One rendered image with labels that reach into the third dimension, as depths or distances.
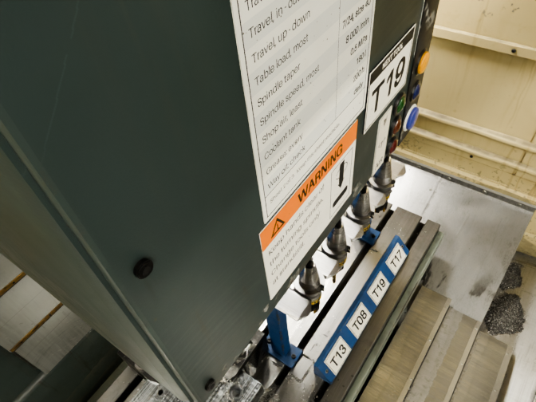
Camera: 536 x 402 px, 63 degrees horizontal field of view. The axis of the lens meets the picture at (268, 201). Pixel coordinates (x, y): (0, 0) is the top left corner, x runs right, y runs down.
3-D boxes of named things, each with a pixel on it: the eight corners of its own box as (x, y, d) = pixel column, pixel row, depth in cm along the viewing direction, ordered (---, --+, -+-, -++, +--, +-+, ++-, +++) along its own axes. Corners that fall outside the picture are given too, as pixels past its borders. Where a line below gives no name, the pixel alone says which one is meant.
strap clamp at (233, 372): (269, 350, 113) (263, 325, 102) (238, 394, 107) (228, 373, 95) (258, 343, 114) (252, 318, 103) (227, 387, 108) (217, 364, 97)
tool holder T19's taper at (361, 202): (356, 199, 101) (358, 179, 96) (373, 206, 99) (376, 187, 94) (347, 211, 99) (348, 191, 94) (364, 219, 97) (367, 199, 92)
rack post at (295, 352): (303, 352, 112) (300, 297, 90) (291, 369, 109) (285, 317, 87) (271, 331, 116) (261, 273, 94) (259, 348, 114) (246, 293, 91)
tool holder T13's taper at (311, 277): (306, 267, 91) (305, 249, 85) (324, 278, 89) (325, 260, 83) (293, 282, 88) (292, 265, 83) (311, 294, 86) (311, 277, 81)
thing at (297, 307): (316, 304, 87) (316, 301, 86) (302, 325, 84) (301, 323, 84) (287, 287, 90) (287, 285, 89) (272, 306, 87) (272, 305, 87)
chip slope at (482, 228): (510, 252, 157) (537, 206, 138) (434, 428, 123) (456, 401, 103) (301, 163, 195) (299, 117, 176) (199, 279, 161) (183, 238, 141)
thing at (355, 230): (368, 228, 98) (368, 226, 97) (356, 245, 95) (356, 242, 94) (340, 215, 101) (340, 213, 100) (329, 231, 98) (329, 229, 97)
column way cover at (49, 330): (172, 251, 136) (113, 122, 97) (46, 382, 113) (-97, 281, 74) (161, 244, 138) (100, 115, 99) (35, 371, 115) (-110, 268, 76)
